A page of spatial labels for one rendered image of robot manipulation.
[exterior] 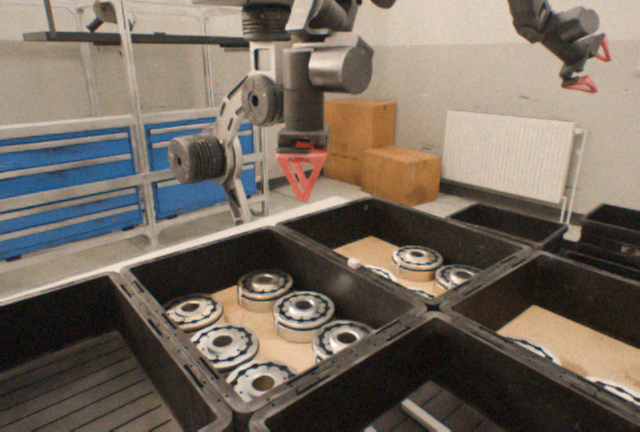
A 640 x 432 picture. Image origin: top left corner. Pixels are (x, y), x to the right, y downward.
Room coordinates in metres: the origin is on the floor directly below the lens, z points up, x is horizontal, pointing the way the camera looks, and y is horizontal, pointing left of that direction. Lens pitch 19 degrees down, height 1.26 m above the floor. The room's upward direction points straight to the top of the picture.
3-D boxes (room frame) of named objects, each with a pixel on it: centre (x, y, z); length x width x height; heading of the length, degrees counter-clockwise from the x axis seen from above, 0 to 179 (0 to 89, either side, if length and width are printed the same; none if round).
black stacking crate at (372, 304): (0.58, 0.09, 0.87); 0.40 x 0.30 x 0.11; 40
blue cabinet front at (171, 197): (2.66, 0.71, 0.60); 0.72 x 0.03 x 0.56; 134
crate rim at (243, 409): (0.58, 0.09, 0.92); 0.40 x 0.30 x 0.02; 40
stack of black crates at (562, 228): (1.70, -0.77, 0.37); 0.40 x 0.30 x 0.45; 44
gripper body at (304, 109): (0.62, 0.02, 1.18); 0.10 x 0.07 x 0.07; 175
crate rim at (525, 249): (0.77, -0.14, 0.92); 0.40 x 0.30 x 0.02; 40
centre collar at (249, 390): (0.45, 0.07, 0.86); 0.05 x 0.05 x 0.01
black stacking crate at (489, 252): (0.77, -0.14, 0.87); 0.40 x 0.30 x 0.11; 40
